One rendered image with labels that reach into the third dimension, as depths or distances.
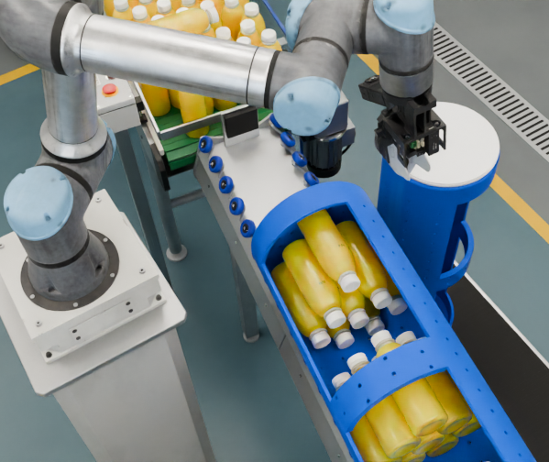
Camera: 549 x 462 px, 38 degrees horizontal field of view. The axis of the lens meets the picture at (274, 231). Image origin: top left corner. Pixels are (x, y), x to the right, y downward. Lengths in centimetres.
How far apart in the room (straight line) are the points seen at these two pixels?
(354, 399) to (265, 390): 132
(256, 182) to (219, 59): 106
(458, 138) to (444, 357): 72
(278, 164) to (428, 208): 41
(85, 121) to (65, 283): 31
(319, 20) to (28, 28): 37
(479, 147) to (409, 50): 96
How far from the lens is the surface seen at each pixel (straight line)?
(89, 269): 149
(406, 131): 117
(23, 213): 138
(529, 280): 306
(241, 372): 278
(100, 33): 104
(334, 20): 106
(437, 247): 211
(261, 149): 211
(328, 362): 169
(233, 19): 231
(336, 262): 158
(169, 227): 289
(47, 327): 150
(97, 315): 152
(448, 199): 195
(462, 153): 198
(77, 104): 134
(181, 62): 101
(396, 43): 106
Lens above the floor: 250
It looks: 54 degrees down
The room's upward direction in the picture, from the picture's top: 4 degrees counter-clockwise
